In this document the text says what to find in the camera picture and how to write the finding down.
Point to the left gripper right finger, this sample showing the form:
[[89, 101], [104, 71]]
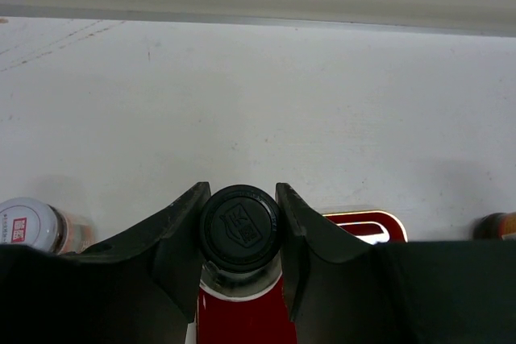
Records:
[[340, 289]]

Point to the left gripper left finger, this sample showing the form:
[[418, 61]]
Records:
[[139, 286]]

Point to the black cap sauce bottle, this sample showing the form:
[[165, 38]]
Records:
[[240, 232]]

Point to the white lid condiment jar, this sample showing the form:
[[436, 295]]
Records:
[[27, 221]]

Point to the red rectangular tray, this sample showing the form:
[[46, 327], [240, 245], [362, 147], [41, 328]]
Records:
[[266, 319]]

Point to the red lid spice jar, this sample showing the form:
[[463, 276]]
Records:
[[496, 226]]

